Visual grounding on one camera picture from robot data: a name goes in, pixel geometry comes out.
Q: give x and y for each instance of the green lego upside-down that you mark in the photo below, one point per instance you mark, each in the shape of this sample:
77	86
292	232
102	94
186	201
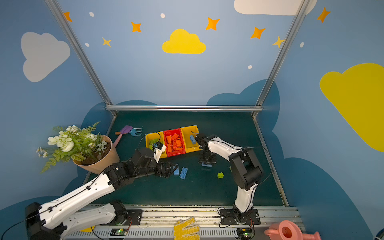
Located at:
152	142

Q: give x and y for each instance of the long orange lego assembly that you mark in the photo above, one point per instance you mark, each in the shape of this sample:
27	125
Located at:
171	148

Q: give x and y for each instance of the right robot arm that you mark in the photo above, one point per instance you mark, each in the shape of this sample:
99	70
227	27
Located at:
245	167

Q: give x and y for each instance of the pink watering can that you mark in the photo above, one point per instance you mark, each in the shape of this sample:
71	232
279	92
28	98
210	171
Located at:
287	230

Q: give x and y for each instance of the red bin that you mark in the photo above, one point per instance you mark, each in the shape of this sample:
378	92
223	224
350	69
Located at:
180	151

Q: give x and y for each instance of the blue toy rake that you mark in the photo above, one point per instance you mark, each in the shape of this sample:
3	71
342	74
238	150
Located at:
135	132

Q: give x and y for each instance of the blue lego studs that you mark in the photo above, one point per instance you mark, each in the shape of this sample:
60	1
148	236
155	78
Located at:
176	171

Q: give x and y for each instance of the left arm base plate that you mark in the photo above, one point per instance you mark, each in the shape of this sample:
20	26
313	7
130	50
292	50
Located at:
126	218

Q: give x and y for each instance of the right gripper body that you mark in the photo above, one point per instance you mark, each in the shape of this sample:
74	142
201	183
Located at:
207	156

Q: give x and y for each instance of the yellow bin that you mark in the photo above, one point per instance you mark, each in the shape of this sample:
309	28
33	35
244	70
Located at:
156	143
189	135

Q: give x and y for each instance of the left circuit board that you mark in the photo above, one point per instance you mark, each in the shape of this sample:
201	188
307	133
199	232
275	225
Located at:
119	232

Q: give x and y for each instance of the flower pot with plant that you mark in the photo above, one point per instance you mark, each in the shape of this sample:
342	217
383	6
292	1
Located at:
81	146

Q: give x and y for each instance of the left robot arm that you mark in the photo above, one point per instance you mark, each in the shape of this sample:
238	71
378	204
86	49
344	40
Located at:
58	218

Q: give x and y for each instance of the right circuit board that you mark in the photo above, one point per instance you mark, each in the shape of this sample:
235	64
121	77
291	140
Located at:
244	233

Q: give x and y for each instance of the blue lego upside-down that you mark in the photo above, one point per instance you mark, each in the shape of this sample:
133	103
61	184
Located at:
183	173

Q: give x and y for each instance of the circuit board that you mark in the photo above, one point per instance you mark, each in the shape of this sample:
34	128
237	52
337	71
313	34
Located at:
119	232
244	233

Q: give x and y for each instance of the purple toy shovel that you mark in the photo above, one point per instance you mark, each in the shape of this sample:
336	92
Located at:
125	130

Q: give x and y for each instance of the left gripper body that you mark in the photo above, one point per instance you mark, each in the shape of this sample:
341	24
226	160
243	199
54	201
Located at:
167	169

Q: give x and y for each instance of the light blue lego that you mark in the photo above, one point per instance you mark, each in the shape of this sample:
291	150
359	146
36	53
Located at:
193	140

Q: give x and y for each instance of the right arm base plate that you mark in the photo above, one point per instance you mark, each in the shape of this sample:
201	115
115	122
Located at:
230	217

